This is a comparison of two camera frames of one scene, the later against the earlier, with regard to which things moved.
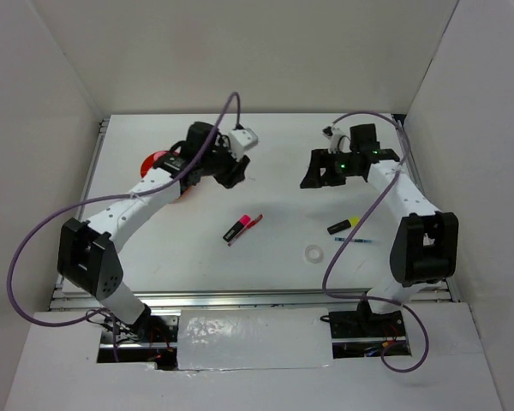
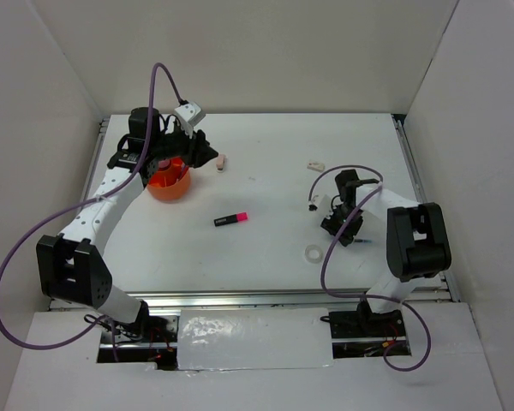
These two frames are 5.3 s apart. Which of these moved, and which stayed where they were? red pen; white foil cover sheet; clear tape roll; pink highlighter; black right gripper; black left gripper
Moved: pink highlighter; black left gripper; red pen; black right gripper
Stayed: clear tape roll; white foil cover sheet
